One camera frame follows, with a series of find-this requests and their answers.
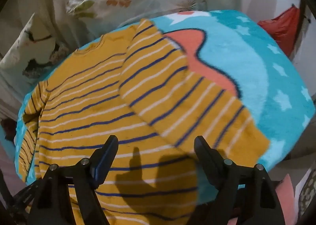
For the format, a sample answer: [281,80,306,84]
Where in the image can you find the dark dotted cloth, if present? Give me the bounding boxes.
[297,169,316,218]

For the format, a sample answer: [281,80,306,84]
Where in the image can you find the red cloth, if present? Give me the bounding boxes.
[258,5,303,58]

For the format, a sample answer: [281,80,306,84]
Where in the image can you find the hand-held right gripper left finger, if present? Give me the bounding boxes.
[27,135,119,225]

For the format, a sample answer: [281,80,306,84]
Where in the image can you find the pink cloth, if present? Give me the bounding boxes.
[274,174,297,225]

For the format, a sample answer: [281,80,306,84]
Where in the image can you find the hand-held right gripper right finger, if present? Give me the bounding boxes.
[194,136,287,225]

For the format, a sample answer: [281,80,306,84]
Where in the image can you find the yellow striped sweater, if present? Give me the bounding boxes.
[18,18,271,225]

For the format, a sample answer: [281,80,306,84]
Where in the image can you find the turquoise star print blanket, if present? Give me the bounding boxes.
[13,10,316,206]

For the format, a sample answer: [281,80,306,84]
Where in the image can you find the white pillow with black print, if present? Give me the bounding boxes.
[0,13,67,85]

